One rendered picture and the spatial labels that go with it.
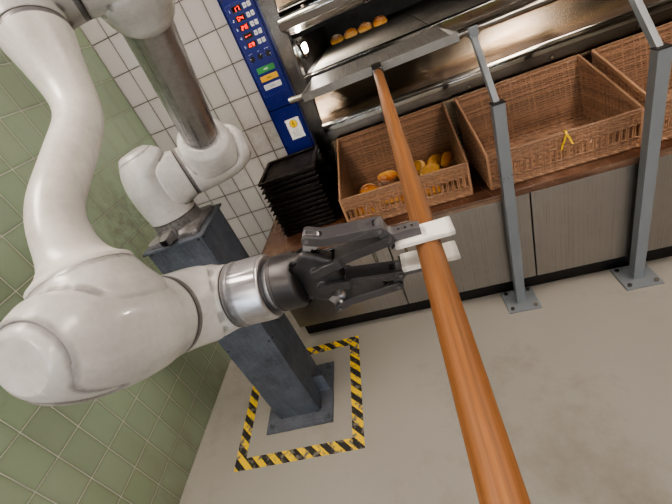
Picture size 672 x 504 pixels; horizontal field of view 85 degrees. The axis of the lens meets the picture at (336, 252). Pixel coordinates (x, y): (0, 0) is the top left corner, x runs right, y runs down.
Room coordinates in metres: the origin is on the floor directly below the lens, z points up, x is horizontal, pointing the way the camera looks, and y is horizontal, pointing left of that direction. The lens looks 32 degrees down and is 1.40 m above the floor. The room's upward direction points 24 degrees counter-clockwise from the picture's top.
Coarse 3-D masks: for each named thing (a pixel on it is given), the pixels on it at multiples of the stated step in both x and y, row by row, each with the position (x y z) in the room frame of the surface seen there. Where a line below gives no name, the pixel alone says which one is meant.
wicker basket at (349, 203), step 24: (408, 120) 1.77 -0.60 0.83; (360, 144) 1.85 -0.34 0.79; (384, 144) 1.80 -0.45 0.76; (408, 144) 1.75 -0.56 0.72; (432, 144) 1.71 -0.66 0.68; (456, 144) 1.46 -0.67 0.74; (360, 168) 1.82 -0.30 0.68; (384, 168) 1.78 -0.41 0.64; (456, 168) 1.30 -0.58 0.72; (384, 192) 1.39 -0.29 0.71; (432, 192) 1.33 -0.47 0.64; (456, 192) 1.31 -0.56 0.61; (360, 216) 1.43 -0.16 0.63; (384, 216) 1.40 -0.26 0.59
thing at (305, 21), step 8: (336, 0) 1.72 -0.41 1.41; (344, 0) 1.71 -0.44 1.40; (352, 0) 1.70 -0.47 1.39; (360, 0) 1.77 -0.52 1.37; (368, 0) 1.84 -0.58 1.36; (320, 8) 1.74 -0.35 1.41; (328, 8) 1.73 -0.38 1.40; (336, 8) 1.74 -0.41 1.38; (344, 8) 1.81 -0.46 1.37; (304, 16) 1.76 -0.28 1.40; (312, 16) 1.75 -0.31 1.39; (320, 16) 1.78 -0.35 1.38; (328, 16) 1.85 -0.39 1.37; (288, 24) 1.78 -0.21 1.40; (296, 24) 1.77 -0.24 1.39; (304, 24) 1.82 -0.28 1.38; (312, 24) 1.90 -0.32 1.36; (288, 32) 1.86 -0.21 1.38; (296, 32) 1.95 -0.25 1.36
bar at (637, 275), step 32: (544, 0) 1.30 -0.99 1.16; (640, 0) 1.15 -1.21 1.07; (480, 64) 1.29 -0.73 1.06; (640, 160) 1.05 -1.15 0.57; (512, 192) 1.15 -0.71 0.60; (640, 192) 1.03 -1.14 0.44; (512, 224) 1.15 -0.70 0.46; (640, 224) 1.02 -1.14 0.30; (512, 256) 1.16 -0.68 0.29; (640, 256) 1.01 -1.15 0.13
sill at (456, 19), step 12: (492, 0) 1.68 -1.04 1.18; (504, 0) 1.66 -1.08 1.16; (516, 0) 1.65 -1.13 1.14; (468, 12) 1.71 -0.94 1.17; (480, 12) 1.69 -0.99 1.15; (432, 24) 1.76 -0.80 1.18; (444, 24) 1.74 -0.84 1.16; (456, 24) 1.72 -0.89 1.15; (408, 36) 1.78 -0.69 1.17; (372, 48) 1.86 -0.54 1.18; (348, 60) 1.87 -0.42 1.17; (312, 72) 1.96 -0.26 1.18; (324, 72) 1.90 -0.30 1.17
